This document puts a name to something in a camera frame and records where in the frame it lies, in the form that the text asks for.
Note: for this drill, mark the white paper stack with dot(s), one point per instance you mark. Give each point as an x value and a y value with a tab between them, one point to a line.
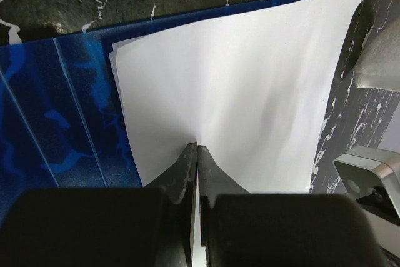
251	87

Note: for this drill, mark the blue file folder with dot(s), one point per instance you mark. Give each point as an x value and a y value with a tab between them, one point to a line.
62	124

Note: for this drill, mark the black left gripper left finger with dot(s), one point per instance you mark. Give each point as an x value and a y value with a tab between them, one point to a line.
149	226

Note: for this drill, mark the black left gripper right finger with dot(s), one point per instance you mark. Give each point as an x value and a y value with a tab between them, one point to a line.
239	228

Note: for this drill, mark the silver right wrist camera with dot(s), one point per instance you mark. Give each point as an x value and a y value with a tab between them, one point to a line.
371	177

